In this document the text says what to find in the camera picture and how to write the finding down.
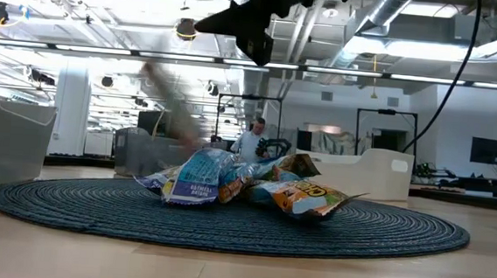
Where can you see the red and green granola bar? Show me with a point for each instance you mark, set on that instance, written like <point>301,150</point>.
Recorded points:
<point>295,163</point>

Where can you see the blue wrapper granola bar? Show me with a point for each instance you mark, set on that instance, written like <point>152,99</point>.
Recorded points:
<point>197,175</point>

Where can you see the orange wrapper granola bar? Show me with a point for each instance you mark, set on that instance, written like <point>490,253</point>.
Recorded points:
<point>301,197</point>

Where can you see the brown and blue granola bar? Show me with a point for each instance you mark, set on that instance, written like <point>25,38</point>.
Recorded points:
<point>151,180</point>

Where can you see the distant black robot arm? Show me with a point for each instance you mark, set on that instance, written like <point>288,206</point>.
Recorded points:
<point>274,146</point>

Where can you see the ceiling light strip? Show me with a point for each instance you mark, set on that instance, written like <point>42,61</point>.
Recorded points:
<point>345,71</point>

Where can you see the person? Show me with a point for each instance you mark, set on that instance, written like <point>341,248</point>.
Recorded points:
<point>248,145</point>

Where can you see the white plastic bin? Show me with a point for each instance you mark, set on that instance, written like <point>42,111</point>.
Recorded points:
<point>373,176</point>

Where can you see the white pillar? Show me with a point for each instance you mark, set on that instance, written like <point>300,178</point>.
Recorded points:
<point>70,113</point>

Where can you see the dark blue round woven mat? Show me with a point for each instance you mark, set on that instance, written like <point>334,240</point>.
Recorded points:
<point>94,211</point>

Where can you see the distant black robot station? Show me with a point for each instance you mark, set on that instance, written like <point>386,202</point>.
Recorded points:
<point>469,178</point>

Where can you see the light grey plastic bin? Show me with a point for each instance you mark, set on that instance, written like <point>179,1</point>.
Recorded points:
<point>6,148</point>

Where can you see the silver ventilation duct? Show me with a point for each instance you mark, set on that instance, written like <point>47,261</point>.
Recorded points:
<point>387,8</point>

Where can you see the black wall monitor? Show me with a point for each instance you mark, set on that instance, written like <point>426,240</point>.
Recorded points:
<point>486,150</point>

